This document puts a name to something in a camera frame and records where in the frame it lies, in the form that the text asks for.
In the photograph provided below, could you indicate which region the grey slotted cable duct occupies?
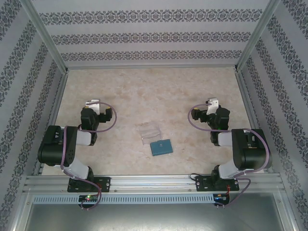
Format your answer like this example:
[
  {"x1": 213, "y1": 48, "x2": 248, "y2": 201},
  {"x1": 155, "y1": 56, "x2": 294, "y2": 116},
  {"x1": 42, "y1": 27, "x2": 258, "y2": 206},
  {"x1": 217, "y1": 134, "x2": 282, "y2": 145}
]
[{"x1": 32, "y1": 194, "x2": 215, "y2": 205}]

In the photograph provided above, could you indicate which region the aluminium frame rail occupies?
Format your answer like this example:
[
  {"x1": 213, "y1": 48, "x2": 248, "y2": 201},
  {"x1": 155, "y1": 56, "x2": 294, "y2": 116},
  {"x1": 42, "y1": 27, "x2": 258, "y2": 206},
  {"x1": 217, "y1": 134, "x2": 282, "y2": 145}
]
[
  {"x1": 235, "y1": 71, "x2": 274, "y2": 174},
  {"x1": 64, "y1": 64, "x2": 239, "y2": 71},
  {"x1": 32, "y1": 71, "x2": 70, "y2": 176}
]

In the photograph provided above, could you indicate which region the aluminium frame post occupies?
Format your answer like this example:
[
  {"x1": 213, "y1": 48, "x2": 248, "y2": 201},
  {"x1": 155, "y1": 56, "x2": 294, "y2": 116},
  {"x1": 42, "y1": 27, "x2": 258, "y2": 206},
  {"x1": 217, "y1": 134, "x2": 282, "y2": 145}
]
[
  {"x1": 234, "y1": 0, "x2": 282, "y2": 73},
  {"x1": 9, "y1": 189, "x2": 33, "y2": 231},
  {"x1": 21, "y1": 0, "x2": 70, "y2": 74},
  {"x1": 275, "y1": 189, "x2": 300, "y2": 231}
]

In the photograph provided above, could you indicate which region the grey metal panel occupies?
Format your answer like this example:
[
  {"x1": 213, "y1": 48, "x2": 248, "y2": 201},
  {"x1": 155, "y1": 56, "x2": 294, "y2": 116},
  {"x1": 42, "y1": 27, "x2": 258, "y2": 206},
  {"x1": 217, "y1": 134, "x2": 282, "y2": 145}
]
[{"x1": 14, "y1": 203, "x2": 295, "y2": 231}]

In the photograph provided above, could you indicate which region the teal leather card holder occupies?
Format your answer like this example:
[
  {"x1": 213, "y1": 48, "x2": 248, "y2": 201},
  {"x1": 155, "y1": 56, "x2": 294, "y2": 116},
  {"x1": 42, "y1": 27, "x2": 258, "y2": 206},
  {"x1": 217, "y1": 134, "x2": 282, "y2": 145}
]
[{"x1": 149, "y1": 139, "x2": 174, "y2": 157}]

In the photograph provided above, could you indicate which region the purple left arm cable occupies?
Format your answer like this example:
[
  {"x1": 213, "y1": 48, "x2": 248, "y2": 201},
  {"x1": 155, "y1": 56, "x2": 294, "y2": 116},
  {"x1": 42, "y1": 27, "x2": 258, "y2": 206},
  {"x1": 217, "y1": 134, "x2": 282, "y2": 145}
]
[{"x1": 60, "y1": 102, "x2": 118, "y2": 209}]

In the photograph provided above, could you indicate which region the clear acrylic card tray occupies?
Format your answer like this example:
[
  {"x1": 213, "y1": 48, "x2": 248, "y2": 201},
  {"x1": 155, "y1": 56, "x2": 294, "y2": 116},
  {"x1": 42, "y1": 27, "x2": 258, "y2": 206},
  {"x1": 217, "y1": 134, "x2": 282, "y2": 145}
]
[{"x1": 138, "y1": 122, "x2": 162, "y2": 145}]

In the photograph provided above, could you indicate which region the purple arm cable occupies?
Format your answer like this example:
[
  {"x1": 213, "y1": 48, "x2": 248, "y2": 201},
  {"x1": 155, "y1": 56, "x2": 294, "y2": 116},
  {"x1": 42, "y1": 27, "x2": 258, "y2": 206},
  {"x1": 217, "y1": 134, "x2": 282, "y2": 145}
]
[
  {"x1": 188, "y1": 102, "x2": 270, "y2": 210},
  {"x1": 60, "y1": 102, "x2": 118, "y2": 209}
]

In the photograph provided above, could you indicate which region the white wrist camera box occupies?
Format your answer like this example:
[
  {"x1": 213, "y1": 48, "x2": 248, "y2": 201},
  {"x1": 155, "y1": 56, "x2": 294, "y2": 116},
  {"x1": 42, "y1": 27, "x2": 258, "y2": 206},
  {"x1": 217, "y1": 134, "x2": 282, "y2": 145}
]
[
  {"x1": 85, "y1": 98, "x2": 101, "y2": 115},
  {"x1": 205, "y1": 97, "x2": 220, "y2": 115}
]

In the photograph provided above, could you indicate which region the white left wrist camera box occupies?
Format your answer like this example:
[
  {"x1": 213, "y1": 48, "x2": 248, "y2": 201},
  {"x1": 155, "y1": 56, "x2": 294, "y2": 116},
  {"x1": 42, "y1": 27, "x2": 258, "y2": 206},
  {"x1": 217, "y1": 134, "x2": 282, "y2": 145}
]
[{"x1": 85, "y1": 98, "x2": 101, "y2": 115}]

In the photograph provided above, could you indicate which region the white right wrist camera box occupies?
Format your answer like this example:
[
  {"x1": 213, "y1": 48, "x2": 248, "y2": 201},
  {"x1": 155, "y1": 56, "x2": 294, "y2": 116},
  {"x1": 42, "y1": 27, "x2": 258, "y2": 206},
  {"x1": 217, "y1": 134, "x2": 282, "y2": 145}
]
[{"x1": 205, "y1": 97, "x2": 220, "y2": 115}]

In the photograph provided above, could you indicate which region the wide aluminium base rail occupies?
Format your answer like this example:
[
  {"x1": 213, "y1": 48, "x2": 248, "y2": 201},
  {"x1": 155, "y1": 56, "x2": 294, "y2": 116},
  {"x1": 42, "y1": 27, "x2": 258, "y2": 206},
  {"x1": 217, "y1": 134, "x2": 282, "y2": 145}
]
[{"x1": 23, "y1": 174, "x2": 284, "y2": 193}]

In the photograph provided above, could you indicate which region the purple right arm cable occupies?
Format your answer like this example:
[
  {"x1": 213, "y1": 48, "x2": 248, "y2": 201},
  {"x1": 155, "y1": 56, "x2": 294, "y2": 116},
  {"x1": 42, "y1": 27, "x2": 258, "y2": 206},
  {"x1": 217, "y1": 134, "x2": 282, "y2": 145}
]
[{"x1": 188, "y1": 102, "x2": 270, "y2": 210}]

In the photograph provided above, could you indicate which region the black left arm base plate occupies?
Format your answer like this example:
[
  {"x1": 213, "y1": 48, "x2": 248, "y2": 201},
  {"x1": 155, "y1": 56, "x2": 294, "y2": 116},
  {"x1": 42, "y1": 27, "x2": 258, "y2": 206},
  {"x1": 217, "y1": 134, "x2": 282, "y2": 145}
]
[{"x1": 68, "y1": 177, "x2": 112, "y2": 193}]

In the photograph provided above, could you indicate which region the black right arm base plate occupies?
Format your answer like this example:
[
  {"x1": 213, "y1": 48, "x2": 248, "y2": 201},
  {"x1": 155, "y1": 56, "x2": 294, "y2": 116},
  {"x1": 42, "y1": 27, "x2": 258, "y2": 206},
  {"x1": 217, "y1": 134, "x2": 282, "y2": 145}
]
[{"x1": 194, "y1": 175, "x2": 240, "y2": 192}]

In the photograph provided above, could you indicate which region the small circuit board green light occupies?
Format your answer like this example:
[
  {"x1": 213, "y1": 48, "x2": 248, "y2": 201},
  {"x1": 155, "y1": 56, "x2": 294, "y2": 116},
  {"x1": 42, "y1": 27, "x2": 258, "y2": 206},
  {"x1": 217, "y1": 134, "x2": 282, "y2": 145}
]
[{"x1": 78, "y1": 195, "x2": 100, "y2": 202}]

